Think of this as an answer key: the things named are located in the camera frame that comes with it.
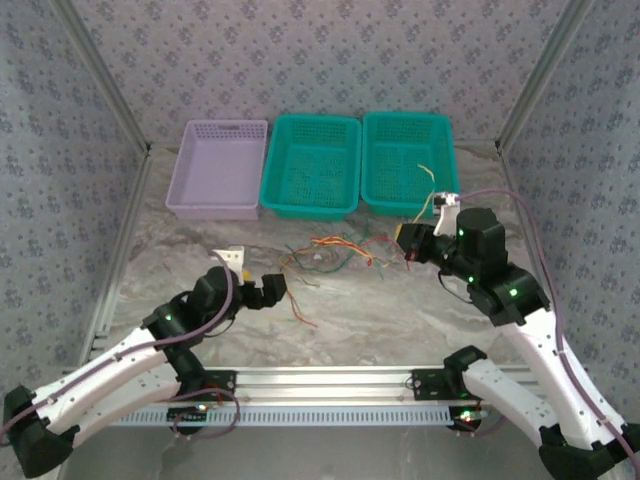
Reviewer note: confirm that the teal plastic basket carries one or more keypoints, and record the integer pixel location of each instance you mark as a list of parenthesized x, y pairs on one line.
[(310, 170), (400, 165)]

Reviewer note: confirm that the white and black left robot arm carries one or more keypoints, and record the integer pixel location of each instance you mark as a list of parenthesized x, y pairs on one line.
[(100, 365)]

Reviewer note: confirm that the purple plastic basket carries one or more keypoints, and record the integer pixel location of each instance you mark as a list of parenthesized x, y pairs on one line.
[(215, 170)]

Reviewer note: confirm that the black controller board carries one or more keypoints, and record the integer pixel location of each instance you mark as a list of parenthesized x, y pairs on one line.
[(187, 415), (467, 417)]

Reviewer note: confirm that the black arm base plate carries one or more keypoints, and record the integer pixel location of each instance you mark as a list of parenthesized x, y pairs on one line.
[(220, 382), (425, 385)]

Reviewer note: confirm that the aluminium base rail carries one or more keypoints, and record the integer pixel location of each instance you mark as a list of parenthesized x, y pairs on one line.
[(325, 382)]

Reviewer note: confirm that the aluminium frame post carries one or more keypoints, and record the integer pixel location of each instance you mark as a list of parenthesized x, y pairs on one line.
[(542, 75), (105, 75)]

